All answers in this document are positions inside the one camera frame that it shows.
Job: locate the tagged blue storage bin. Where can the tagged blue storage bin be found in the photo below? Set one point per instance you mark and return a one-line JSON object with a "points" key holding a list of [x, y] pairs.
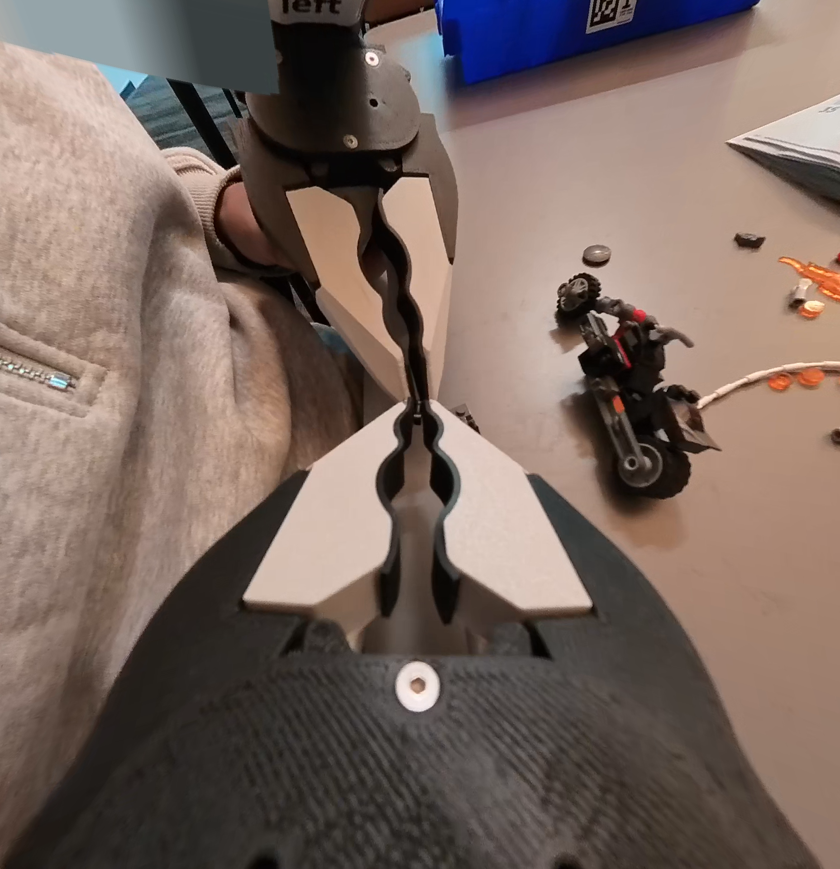
{"points": [[528, 34]]}

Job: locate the lego instruction booklet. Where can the lego instruction booklet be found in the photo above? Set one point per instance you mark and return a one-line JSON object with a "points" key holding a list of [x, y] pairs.
{"points": [[807, 149]]}

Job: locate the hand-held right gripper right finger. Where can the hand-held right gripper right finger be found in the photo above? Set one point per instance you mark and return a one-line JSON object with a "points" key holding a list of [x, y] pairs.
{"points": [[508, 543]]}

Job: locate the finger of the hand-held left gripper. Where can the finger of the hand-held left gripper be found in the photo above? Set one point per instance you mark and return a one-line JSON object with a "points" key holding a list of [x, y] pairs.
{"points": [[427, 271], [338, 271]]}

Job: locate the grey lego clip piece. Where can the grey lego clip piece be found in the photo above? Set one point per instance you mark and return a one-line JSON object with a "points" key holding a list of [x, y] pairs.
{"points": [[800, 292]]}

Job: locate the grey round lego tile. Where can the grey round lego tile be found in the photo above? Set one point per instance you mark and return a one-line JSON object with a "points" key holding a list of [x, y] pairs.
{"points": [[596, 254]]}

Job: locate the small black lego assembly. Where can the small black lego assembly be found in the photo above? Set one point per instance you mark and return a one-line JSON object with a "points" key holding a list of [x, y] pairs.
{"points": [[420, 411]]}

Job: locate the branched orange lego flame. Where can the branched orange lego flame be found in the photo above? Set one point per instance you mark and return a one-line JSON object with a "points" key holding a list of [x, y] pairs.
{"points": [[820, 278]]}

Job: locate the black lego motorcycle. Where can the black lego motorcycle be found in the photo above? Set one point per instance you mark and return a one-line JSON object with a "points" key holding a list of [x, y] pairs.
{"points": [[630, 380]]}

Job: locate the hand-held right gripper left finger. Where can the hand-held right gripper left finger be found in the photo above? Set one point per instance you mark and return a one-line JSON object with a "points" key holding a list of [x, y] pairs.
{"points": [[325, 543]]}

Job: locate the black chair frame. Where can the black chair frame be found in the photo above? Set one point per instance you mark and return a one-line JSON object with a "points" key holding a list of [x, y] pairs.
{"points": [[209, 122]]}

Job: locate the small dark lego piece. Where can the small dark lego piece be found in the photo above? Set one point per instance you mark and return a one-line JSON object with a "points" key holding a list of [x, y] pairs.
{"points": [[749, 240]]}

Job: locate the orange round lego stud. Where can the orange round lego stud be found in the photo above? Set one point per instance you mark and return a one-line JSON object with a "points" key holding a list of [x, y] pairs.
{"points": [[780, 382], [812, 309], [810, 377]]}

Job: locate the person's left hand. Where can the person's left hand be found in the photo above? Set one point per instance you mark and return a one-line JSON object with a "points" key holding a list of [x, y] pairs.
{"points": [[240, 224]]}

